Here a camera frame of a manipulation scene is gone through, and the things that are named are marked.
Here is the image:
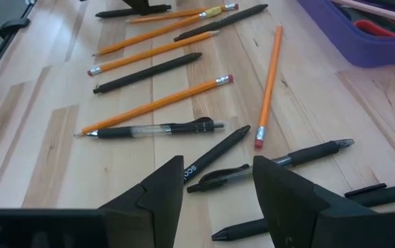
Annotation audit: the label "clear barrel click pen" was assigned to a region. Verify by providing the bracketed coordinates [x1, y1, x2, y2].
[186, 138, 355, 194]
[85, 116, 225, 140]

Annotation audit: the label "red-handled scissors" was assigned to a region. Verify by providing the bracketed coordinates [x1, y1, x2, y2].
[341, 10, 395, 39]

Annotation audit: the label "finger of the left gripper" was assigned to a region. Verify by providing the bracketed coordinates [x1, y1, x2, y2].
[121, 0, 153, 15]

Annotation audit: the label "black pen with white lettering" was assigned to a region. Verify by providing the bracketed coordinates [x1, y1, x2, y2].
[182, 124, 252, 185]

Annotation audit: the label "black edge clamp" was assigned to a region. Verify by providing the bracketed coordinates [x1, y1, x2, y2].
[0, 17, 31, 39]

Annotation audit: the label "orange pencil red eraser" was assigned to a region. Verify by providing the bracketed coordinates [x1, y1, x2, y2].
[254, 24, 284, 150]
[126, 3, 239, 24]
[87, 30, 220, 77]
[74, 74, 234, 138]

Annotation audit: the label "purple plastic supply box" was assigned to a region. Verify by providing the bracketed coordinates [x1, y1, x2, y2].
[296, 0, 395, 68]

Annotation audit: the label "black pen with clip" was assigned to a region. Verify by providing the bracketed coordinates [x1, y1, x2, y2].
[211, 183, 395, 242]

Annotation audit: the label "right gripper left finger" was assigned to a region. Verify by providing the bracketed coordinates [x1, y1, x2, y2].
[99, 154, 185, 248]

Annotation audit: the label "orange pencil yellow eraser cap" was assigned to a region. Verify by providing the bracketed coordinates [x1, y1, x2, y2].
[92, 6, 224, 57]

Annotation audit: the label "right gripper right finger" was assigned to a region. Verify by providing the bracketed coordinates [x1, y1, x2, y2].
[252, 155, 374, 248]

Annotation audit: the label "matte black pen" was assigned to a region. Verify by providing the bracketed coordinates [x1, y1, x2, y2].
[95, 3, 172, 19]
[173, 3, 269, 43]
[92, 52, 203, 95]

